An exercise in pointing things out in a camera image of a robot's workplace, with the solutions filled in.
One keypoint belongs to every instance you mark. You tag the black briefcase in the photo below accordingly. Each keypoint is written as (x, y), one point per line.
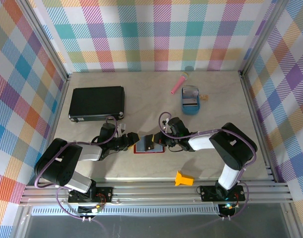
(96, 102)

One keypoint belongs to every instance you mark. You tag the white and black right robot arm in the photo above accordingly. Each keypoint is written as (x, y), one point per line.
(235, 148)

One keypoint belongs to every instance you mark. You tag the black controller bracket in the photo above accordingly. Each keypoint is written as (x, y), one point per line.
(226, 213)
(85, 210)

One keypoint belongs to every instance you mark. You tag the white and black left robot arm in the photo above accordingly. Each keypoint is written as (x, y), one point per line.
(57, 163)

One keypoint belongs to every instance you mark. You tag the blue oval card tin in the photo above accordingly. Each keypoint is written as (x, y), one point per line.
(191, 110)

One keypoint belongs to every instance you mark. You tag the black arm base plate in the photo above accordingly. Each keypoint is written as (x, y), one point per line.
(105, 192)
(208, 194)

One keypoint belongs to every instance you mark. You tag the aluminium side rail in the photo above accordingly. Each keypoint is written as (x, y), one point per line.
(248, 94)
(52, 119)

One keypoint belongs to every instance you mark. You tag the yellow plastic stand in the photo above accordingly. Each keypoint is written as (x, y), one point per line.
(183, 179)

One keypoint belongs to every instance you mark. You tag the small tan block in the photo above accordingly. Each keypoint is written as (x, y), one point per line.
(204, 97)

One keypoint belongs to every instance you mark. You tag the red card holder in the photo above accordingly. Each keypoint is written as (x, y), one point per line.
(160, 148)

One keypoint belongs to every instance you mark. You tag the pink toy microphone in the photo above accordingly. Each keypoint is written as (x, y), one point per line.
(178, 83)

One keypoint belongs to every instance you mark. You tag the aluminium frame rail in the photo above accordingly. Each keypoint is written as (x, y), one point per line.
(153, 193)

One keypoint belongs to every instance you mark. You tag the white credit card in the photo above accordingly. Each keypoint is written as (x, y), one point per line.
(191, 93)

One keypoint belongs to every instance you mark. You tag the grey striped credit card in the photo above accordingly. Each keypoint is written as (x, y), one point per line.
(190, 102)

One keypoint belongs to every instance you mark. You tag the aluminium frame post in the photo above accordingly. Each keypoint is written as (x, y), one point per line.
(262, 37)
(45, 37)

